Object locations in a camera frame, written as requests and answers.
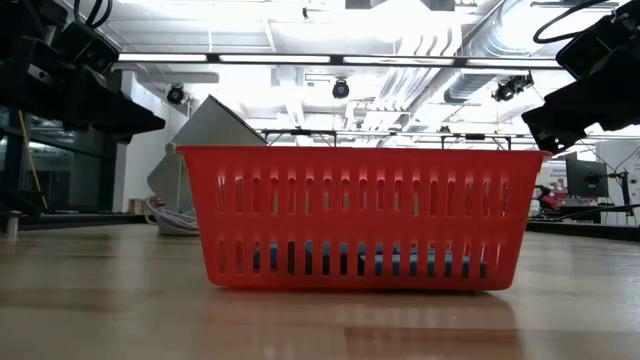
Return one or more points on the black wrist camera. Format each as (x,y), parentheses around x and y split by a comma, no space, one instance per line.
(90,47)
(592,47)

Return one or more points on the long ceiling light strip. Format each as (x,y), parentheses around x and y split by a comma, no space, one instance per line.
(275,58)

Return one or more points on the short silver post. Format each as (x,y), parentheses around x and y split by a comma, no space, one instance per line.
(12,225)

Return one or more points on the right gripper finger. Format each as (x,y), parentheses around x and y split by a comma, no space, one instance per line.
(570,117)
(582,92)

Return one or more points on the small cardboard box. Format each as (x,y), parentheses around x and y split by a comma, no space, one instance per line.
(138,206)

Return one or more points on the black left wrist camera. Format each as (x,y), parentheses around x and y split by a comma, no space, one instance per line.
(90,47)

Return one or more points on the red slotted plastic basket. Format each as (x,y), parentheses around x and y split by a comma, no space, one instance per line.
(360,225)

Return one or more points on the black hanging ceiling fixture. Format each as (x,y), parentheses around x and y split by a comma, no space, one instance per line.
(300,132)
(475,136)

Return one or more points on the dark background desk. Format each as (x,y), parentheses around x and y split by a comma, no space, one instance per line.
(590,212)

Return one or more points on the black track light cluster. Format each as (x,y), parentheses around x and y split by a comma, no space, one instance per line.
(510,89)

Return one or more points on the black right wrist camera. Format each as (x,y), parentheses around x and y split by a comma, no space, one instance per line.
(592,47)

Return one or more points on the black ceiling spotlight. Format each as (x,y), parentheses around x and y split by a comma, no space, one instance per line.
(175,94)
(340,89)

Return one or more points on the red background object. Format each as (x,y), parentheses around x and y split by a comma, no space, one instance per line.
(547,200)

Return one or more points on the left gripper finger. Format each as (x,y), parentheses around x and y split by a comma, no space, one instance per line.
(102,97)
(120,125)

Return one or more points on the black computer monitor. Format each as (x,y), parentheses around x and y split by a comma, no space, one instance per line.
(590,180)

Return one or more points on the silver ceiling air duct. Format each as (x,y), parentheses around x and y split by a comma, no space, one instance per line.
(465,87)

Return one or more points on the white cylindrical lamp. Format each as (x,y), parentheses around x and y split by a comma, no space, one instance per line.
(210,125)

